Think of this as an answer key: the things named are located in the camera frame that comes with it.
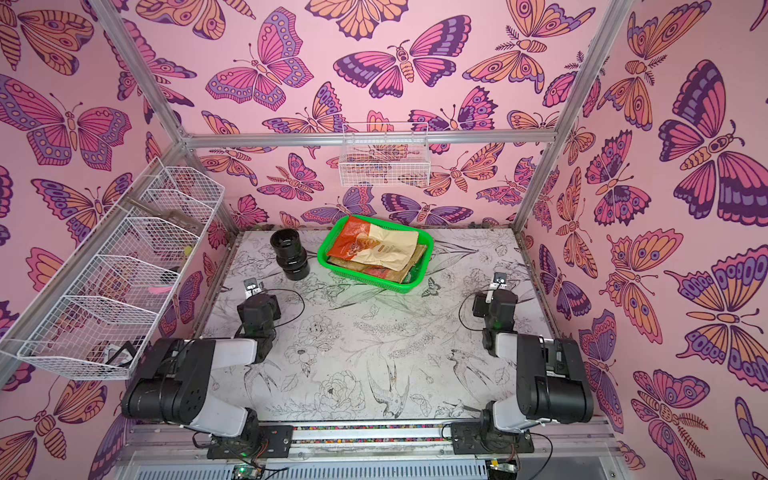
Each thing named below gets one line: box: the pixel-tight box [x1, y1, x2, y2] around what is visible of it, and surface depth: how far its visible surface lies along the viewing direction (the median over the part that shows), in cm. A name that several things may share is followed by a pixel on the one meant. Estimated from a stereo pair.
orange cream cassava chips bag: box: [327, 216, 419, 272], surface depth 109 cm
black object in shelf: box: [104, 341, 137, 367], surface depth 64 cm
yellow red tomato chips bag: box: [327, 230, 418, 271], surface depth 108 cm
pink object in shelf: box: [147, 286, 172, 295], surface depth 74 cm
